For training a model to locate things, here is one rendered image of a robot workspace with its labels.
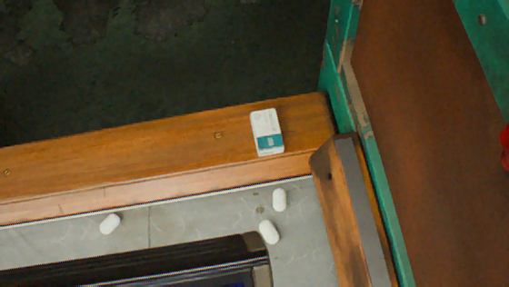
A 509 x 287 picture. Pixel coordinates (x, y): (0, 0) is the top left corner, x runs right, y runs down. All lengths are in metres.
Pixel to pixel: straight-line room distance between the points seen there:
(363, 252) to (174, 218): 0.27
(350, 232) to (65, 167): 0.41
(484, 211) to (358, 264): 0.27
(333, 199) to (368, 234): 0.07
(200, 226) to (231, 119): 0.16
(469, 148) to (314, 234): 0.40
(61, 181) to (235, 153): 0.25
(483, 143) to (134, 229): 0.53
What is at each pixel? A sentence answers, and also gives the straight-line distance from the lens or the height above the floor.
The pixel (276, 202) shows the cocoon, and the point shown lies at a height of 0.76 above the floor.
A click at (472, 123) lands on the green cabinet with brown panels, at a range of 0.51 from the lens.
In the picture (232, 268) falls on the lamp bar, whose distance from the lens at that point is 0.47.
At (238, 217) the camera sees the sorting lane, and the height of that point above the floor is 0.74.
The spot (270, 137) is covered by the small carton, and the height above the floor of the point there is 0.79.
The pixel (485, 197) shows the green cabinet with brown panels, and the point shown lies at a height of 1.12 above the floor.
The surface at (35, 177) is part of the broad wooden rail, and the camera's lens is 0.92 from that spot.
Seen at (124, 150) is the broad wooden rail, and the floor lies 0.76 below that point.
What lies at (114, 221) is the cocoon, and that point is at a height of 0.76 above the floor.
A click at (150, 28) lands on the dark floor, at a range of 1.98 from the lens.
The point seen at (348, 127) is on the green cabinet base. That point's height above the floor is 0.82.
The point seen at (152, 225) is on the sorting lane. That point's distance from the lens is 0.88.
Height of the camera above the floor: 1.56
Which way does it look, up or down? 63 degrees down
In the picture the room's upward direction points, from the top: straight up
